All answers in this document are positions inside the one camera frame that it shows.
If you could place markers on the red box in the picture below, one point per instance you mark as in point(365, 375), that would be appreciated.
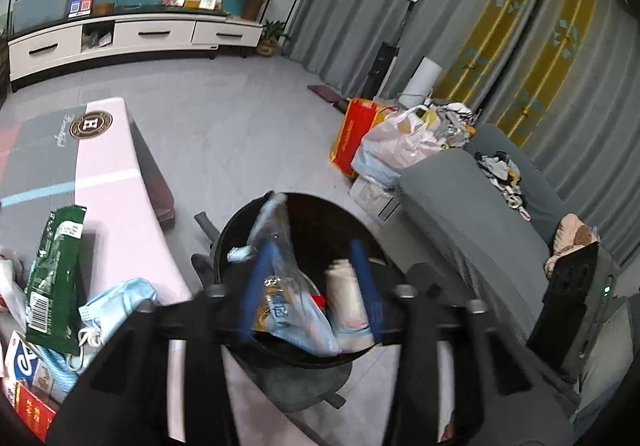
point(32, 411)

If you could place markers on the white plastic wrapper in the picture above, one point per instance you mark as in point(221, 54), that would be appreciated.
point(9, 283)

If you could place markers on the clothes pile by curtain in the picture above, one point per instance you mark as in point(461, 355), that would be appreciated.
point(450, 118)

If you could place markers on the clear plastic bag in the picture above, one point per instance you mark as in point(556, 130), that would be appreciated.
point(287, 271)

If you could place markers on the beige plush cushion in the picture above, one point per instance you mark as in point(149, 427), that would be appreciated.
point(570, 236)

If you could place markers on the black upright vacuum cleaner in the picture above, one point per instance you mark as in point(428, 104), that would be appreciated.
point(382, 61)

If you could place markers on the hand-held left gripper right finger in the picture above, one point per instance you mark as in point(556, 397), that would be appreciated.
point(365, 291)

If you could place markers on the clothes pile on sofa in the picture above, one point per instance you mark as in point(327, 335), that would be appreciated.
point(502, 173)

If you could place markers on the black trash bin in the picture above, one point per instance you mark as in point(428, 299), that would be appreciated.
point(320, 231)

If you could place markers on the white cylinder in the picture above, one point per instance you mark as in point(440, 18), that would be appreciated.
point(424, 76)

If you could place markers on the green packet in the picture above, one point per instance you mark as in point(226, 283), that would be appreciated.
point(55, 276)

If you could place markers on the light blue bag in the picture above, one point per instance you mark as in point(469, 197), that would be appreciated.
point(380, 173)

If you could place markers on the dark floor mat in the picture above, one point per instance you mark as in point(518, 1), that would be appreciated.
point(326, 92)

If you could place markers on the blue white box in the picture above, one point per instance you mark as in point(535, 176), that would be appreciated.
point(20, 361)

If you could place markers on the small potted plant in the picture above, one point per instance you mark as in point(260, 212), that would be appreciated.
point(272, 38)

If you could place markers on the grey sofa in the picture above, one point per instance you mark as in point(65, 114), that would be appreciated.
point(450, 206)

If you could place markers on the red paper bag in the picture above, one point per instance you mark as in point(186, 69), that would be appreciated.
point(352, 136)

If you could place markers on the clear storage box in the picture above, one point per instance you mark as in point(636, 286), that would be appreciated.
point(40, 8)

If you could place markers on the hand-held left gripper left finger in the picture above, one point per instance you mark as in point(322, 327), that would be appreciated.
point(252, 291)

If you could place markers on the blue face mask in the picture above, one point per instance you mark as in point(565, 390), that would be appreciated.
point(115, 301)

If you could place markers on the blue code stand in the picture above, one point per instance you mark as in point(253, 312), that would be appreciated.
point(80, 4)

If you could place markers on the white tv cabinet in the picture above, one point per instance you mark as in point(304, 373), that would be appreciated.
point(165, 28)

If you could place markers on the white carton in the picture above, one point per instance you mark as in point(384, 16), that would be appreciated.
point(372, 198)

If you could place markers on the white plastic bag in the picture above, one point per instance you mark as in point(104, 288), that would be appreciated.
point(395, 141)

